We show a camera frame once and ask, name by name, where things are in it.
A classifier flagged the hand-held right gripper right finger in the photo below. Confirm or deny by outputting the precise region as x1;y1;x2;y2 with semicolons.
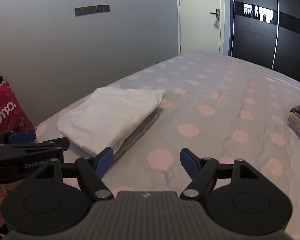
180;147;260;201

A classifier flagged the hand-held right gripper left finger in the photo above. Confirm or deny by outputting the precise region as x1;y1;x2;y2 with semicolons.
35;147;114;201

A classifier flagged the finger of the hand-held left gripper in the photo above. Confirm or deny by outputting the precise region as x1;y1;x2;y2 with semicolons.
0;137;70;152
0;130;37;144

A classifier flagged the white shirt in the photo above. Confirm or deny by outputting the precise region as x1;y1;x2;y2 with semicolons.
56;86;167;155

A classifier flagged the red printed bag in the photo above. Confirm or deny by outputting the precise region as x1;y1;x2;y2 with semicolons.
0;81;37;132

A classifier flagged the grey folded cloth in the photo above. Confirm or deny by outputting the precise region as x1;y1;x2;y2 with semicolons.
112;114;161;161

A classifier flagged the tan folded cloth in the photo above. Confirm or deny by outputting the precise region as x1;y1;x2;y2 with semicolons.
107;109;161;155

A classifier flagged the tan folded garment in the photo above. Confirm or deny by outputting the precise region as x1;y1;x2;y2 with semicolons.
287;115;300;153

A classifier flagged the black sliding wardrobe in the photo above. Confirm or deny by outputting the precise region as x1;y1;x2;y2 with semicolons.
229;0;300;84

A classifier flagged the white door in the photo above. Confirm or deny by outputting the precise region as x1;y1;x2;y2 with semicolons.
176;0;232;57

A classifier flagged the grey wall switch panel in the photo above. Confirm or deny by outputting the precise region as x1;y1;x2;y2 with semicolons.
74;4;110;17

